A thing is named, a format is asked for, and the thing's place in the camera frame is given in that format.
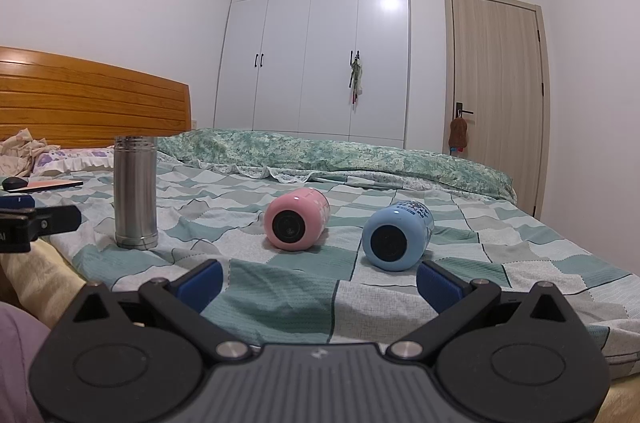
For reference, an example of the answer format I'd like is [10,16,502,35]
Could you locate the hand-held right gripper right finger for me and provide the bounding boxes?
[387,260,576,360]

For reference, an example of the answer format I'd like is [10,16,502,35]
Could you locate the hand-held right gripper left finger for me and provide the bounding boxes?
[65,259,253,361]

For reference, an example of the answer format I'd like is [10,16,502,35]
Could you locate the blue bottle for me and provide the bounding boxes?
[361,200,435,269]

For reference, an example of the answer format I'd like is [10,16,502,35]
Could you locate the pink bottle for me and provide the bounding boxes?
[264,188,331,249]

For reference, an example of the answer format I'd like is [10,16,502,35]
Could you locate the pink flat tablet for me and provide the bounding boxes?
[5,180,84,194]

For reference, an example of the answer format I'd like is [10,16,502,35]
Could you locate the crumpled beige cloth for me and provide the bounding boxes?
[0,128,50,178]

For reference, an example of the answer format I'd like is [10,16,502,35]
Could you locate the yellow blanket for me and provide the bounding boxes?
[0,237,88,330]

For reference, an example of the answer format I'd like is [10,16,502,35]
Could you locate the purple floral pillow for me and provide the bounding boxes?
[30,146,117,177]

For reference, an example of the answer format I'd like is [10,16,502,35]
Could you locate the stainless steel thermos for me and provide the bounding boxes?
[113,135,159,250]

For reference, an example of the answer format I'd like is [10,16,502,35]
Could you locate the wooden headboard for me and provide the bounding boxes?
[0,46,193,150]

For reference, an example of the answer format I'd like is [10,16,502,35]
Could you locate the person's pink clothing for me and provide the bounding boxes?
[0,302,47,423]

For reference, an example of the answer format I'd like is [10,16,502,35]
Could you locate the brown hanging pouch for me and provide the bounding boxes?
[449,115,469,149]

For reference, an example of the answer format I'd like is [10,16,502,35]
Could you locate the green floral quilt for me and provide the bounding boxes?
[156,128,518,204]

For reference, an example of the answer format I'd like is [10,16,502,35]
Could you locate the wooden door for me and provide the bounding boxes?
[443,0,551,221]

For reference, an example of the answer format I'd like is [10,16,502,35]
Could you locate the white wardrobe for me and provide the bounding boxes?
[214,0,412,150]

